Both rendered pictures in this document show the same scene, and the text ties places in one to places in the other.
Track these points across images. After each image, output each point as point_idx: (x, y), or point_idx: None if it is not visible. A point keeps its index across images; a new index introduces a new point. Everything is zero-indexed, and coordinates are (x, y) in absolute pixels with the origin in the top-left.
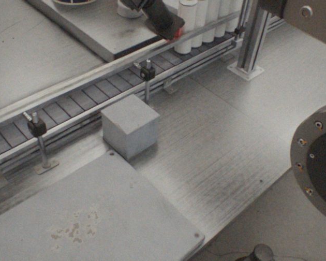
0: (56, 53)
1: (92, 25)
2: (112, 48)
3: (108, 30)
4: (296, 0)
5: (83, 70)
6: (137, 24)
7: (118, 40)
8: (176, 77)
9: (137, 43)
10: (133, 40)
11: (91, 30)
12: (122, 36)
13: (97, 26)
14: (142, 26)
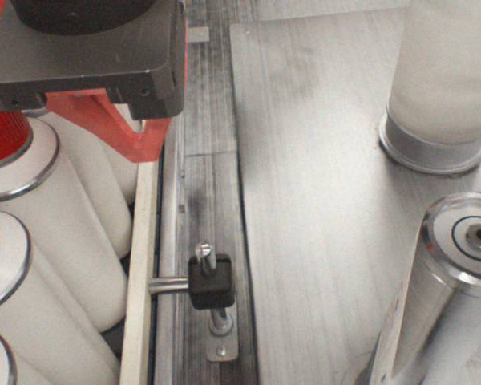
0: (359, 1)
1: (390, 32)
2: (249, 28)
3: (339, 49)
4: None
5: (264, 18)
6: (330, 118)
7: (276, 49)
8: None
9: (235, 75)
10: (256, 74)
11: (363, 23)
12: (289, 63)
13: (380, 38)
14: (313, 124)
